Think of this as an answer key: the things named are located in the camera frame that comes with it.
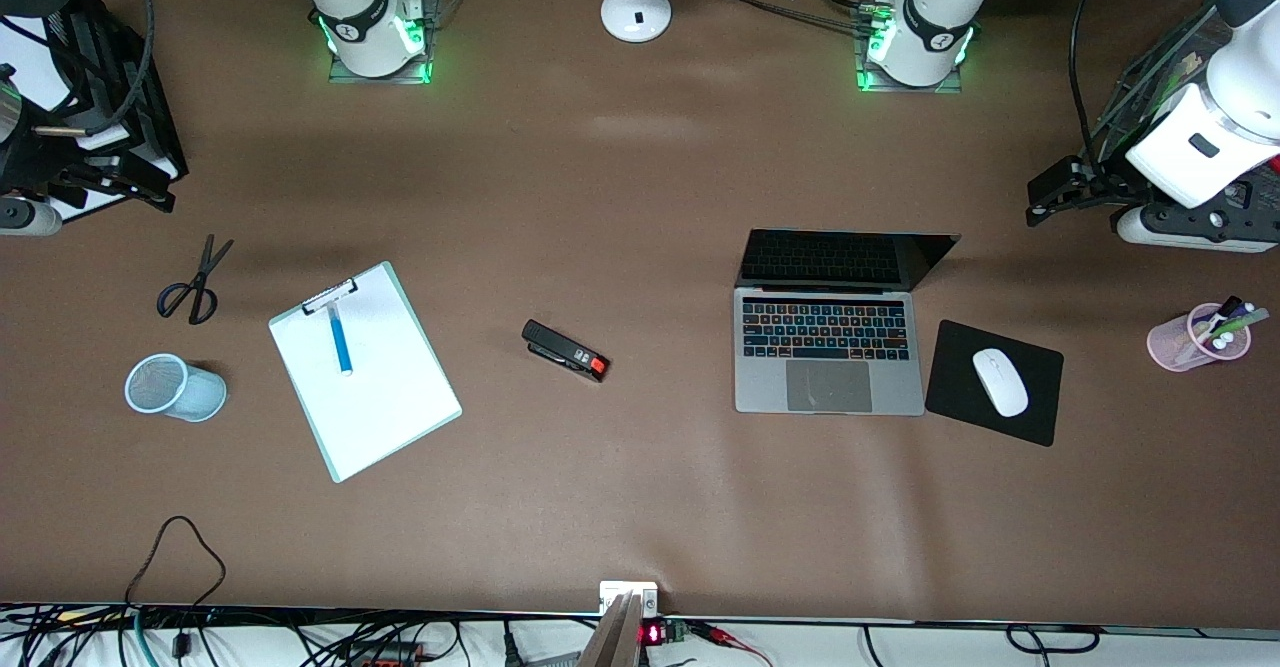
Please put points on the pink mesh pen cup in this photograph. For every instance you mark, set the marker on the pink mesh pen cup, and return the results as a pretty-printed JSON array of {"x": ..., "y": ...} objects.
[{"x": 1170, "y": 347}]

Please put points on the red and black connector strip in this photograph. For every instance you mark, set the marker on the red and black connector strip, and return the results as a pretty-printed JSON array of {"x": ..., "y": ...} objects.
[{"x": 385, "y": 655}]

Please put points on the green pen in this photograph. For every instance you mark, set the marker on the green pen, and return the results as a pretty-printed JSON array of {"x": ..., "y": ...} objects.
[{"x": 1245, "y": 322}]

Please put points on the blue mesh pen cup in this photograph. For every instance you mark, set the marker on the blue mesh pen cup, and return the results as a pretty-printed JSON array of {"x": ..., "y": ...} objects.
[{"x": 195, "y": 397}]

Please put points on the mint green clipboard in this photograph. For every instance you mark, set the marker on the mint green clipboard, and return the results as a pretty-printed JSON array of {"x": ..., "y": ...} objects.
[{"x": 380, "y": 397}]

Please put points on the black scissors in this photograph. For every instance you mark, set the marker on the black scissors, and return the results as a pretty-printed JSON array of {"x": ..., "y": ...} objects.
[{"x": 200, "y": 287}]

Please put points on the silver laptop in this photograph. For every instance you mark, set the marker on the silver laptop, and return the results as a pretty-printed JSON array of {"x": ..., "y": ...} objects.
[{"x": 830, "y": 387}]

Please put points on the black stacked document tray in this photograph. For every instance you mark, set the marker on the black stacked document tray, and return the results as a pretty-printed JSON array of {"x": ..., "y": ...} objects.
[{"x": 100, "y": 77}]

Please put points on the circuit board with red display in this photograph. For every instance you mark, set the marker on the circuit board with red display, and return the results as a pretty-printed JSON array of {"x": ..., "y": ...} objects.
[{"x": 652, "y": 634}]

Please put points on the blue marker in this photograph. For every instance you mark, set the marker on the blue marker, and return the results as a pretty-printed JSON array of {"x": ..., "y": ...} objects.
[{"x": 341, "y": 352}]

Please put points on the black marker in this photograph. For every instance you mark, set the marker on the black marker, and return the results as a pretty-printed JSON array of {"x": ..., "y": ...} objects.
[{"x": 1228, "y": 307}]

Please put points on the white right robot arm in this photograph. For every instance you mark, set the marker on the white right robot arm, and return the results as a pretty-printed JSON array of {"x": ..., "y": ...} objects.
[{"x": 360, "y": 17}]

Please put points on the grey camera mount bar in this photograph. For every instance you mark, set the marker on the grey camera mount bar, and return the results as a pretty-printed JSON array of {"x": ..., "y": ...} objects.
[{"x": 610, "y": 642}]

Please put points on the grey mesh desk organizer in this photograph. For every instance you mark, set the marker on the grey mesh desk organizer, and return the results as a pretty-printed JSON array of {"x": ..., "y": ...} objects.
[{"x": 1170, "y": 67}]

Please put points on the black mouse pad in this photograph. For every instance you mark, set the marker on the black mouse pad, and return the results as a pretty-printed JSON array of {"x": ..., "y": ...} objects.
[{"x": 950, "y": 387}]

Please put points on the white computer mouse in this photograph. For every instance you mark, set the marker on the white computer mouse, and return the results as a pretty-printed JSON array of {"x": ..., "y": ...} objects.
[{"x": 1000, "y": 382}]

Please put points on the white paper sheet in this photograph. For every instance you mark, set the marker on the white paper sheet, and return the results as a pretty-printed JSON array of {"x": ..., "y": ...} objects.
[{"x": 25, "y": 67}]

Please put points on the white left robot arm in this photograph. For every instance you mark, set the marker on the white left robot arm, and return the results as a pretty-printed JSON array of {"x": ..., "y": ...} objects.
[{"x": 930, "y": 37}]

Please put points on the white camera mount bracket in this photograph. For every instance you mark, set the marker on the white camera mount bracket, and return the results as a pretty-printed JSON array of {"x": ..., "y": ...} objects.
[{"x": 612, "y": 589}]

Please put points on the black stapler with red tip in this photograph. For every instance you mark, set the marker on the black stapler with red tip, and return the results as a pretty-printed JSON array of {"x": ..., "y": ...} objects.
[{"x": 560, "y": 349}]

